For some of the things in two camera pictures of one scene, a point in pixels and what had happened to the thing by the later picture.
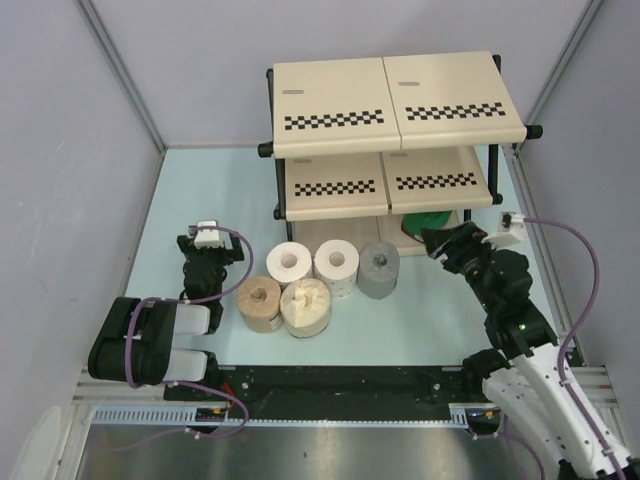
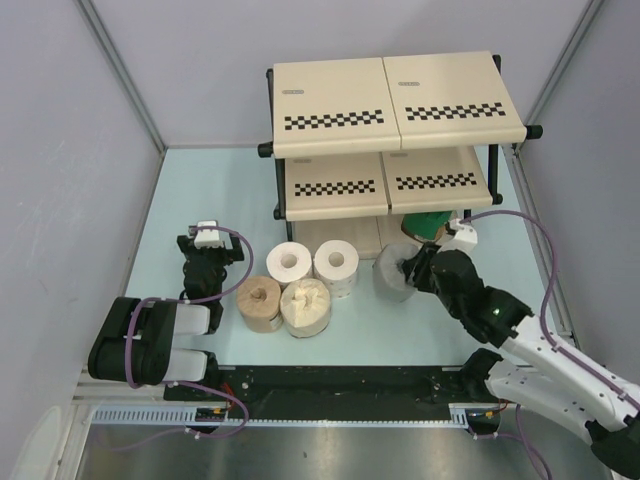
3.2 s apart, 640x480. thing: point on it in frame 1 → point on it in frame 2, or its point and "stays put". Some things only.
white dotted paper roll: (337, 263) stays put
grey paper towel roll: (378, 268) → (390, 283)
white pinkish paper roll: (288, 261) stays put
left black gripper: (231, 254) stays put
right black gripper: (436, 239) → (417, 267)
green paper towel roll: (414, 223) stays put
